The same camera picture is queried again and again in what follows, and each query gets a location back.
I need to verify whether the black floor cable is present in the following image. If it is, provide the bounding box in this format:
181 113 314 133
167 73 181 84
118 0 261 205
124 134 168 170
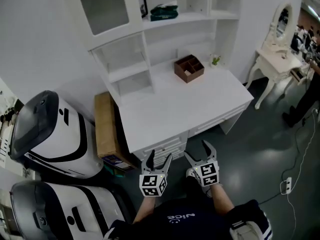
257 108 320 205

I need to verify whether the green tissues pack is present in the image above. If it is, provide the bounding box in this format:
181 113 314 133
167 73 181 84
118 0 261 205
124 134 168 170
149 0 180 23

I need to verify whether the teal bag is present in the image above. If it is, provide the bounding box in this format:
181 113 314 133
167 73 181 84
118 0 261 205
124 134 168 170
103 162 126 178

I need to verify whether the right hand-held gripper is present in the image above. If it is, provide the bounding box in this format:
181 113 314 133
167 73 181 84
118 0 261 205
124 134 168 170
183 139 223 194

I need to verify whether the small green plant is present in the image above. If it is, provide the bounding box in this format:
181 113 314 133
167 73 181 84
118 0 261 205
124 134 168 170
210 54 222 68

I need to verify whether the white floor cable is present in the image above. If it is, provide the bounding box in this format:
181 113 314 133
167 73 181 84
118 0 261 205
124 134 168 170
285 108 319 240

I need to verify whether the brown wooden organizer box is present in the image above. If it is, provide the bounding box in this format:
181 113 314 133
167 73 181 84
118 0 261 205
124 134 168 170
173 54 206 85

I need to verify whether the person's dark shirt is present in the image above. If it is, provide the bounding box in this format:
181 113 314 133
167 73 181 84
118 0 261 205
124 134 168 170
103 198 273 240

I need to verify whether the black picture frame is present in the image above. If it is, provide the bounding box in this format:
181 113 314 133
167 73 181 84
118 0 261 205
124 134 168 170
137 0 149 19

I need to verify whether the person's left forearm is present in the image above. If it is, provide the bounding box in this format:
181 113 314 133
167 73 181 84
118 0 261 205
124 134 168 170
132 195 157 224

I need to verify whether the person's right forearm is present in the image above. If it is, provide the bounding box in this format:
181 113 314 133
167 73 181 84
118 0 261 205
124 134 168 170
208 183 236 216

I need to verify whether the white power strip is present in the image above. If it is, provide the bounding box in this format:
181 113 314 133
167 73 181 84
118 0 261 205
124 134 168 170
279 176 293 195

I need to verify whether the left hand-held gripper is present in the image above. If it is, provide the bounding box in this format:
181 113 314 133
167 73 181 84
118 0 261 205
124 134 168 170
138 149 174 198

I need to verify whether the white shelf compartment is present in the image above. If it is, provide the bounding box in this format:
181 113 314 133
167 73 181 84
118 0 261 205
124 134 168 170
136 0 210 30

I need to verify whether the flat cardboard box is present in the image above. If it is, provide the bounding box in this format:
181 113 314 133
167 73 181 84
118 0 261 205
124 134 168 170
94 92 137 170

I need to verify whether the oval cream vanity mirror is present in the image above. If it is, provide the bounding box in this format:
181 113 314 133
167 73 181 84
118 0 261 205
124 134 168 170
267 1 294 49

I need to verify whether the cream vanity table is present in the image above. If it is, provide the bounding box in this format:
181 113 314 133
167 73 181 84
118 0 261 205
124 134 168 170
245 47 304 110

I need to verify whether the white desk hutch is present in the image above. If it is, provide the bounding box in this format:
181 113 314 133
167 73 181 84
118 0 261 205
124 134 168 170
72 0 242 105

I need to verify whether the white and black robot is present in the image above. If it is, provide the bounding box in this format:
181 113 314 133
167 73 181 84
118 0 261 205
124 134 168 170
9 180 131 240
9 90 105 180

